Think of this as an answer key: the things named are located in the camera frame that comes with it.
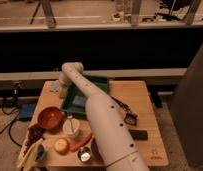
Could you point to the yellow banana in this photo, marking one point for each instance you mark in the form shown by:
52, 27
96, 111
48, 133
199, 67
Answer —
28, 160

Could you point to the red bowl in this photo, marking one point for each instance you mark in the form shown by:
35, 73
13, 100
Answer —
50, 118

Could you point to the grey robot base column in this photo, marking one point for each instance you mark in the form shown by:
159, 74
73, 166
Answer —
186, 108

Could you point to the blue box on floor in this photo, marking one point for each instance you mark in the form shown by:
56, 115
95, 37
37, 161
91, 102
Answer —
26, 112

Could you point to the green plastic tray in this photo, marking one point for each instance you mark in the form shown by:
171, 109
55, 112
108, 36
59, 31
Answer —
67, 106

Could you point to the yellow round fruit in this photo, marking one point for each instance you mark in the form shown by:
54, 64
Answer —
61, 146

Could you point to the light blue towel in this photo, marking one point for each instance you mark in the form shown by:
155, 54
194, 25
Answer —
55, 87

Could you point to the small metal cup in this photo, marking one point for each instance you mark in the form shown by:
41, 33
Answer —
84, 154

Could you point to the orange carrot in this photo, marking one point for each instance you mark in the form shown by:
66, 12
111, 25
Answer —
78, 145

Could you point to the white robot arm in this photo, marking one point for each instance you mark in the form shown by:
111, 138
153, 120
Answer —
116, 146

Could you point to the black handled brush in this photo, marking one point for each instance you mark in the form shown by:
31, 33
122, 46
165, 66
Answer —
130, 118

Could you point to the black phone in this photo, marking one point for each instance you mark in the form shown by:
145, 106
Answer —
139, 134

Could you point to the blue small cup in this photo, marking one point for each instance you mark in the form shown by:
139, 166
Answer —
41, 153

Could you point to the dark red grapes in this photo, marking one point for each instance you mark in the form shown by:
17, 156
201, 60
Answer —
35, 132

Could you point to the wooden table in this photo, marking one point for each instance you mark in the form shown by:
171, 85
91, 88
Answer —
135, 94

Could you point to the white cup with spoon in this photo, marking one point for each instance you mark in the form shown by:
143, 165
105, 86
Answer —
71, 127

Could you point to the purple bowl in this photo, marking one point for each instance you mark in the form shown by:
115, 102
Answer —
95, 151

